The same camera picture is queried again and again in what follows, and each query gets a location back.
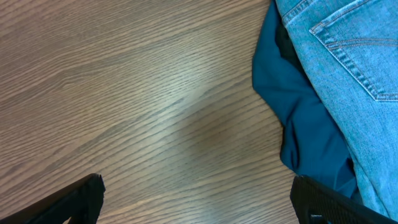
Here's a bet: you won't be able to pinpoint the medium blue denim jeans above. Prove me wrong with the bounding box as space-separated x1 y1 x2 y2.
276 0 397 220

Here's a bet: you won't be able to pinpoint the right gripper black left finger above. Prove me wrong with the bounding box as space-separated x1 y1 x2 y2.
1 173 106 224

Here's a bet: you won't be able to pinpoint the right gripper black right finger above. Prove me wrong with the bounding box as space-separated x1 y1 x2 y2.
290 176 397 224

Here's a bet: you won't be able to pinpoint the dark blue garment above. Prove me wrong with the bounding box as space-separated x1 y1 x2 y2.
252 1 362 203

